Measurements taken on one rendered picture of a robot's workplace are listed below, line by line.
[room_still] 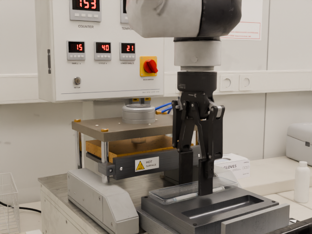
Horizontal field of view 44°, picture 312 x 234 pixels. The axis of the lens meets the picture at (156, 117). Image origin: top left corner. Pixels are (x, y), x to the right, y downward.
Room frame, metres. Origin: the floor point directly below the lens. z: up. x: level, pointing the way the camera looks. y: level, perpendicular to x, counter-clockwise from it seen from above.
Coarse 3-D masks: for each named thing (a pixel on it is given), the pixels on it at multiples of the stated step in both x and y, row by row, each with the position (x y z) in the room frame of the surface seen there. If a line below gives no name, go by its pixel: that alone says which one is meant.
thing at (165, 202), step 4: (232, 184) 0.75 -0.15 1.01; (236, 184) 0.76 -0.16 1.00; (216, 188) 0.73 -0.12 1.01; (220, 188) 0.73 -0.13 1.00; (224, 188) 0.74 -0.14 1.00; (228, 188) 0.75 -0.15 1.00; (216, 192) 0.73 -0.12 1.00; (152, 196) 0.69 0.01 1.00; (156, 196) 0.71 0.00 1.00; (180, 196) 0.68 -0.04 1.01; (184, 196) 0.69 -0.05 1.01; (188, 196) 0.69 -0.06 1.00; (192, 196) 0.70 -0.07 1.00; (196, 196) 0.70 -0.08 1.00; (156, 200) 0.68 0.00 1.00; (160, 200) 0.67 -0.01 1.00; (164, 200) 0.66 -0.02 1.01; (168, 200) 0.67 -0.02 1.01; (172, 200) 0.67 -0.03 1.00; (176, 200) 0.68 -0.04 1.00; (180, 200) 0.68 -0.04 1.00; (164, 204) 0.66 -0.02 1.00
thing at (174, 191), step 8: (184, 184) 0.75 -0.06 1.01; (192, 184) 0.75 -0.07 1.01; (216, 184) 0.75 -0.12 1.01; (224, 184) 0.75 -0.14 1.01; (152, 192) 0.70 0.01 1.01; (160, 192) 0.70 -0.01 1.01; (168, 192) 0.70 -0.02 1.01; (176, 192) 0.70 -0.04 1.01; (184, 192) 0.70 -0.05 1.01; (192, 192) 0.70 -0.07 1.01
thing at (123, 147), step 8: (152, 136) 0.98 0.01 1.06; (160, 136) 0.98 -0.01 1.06; (168, 136) 0.98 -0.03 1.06; (88, 144) 0.92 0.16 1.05; (96, 144) 0.89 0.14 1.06; (112, 144) 0.89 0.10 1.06; (120, 144) 0.89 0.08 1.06; (128, 144) 0.89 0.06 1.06; (136, 144) 0.89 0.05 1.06; (144, 144) 0.89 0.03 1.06; (152, 144) 0.89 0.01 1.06; (160, 144) 0.89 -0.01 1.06; (168, 144) 0.89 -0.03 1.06; (192, 144) 0.90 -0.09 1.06; (88, 152) 0.93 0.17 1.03; (96, 152) 0.88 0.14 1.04; (112, 152) 0.81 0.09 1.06; (120, 152) 0.81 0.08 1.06; (128, 152) 0.81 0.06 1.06; (136, 152) 0.82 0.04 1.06; (144, 152) 0.83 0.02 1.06; (96, 160) 0.88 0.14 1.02; (112, 160) 0.81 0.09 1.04
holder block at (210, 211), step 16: (224, 192) 0.74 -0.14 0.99; (240, 192) 0.74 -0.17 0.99; (144, 208) 0.70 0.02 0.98; (160, 208) 0.66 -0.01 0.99; (176, 208) 0.65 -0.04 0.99; (192, 208) 0.65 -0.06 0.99; (208, 208) 0.67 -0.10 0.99; (224, 208) 0.69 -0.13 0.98; (240, 208) 0.65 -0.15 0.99; (256, 208) 0.65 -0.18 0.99; (176, 224) 0.61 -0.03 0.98; (192, 224) 0.59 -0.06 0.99; (208, 224) 0.59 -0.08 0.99
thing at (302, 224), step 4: (304, 220) 0.57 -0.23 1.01; (308, 220) 0.57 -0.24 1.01; (292, 224) 0.55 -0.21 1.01; (296, 224) 0.55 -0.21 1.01; (300, 224) 0.55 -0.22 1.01; (304, 224) 0.55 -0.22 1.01; (308, 224) 0.55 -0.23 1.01; (280, 228) 0.54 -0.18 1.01; (284, 228) 0.54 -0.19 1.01; (288, 228) 0.54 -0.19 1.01; (292, 228) 0.54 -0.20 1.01; (296, 228) 0.54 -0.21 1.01; (300, 228) 0.54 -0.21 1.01; (304, 228) 0.55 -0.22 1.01; (308, 228) 0.55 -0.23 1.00; (272, 232) 0.53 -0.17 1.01; (276, 232) 0.53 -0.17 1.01; (280, 232) 0.53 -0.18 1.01; (284, 232) 0.53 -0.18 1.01; (288, 232) 0.53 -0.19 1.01; (292, 232) 0.53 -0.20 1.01; (296, 232) 0.54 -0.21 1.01; (300, 232) 0.54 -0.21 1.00; (304, 232) 0.54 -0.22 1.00; (308, 232) 0.55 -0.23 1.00
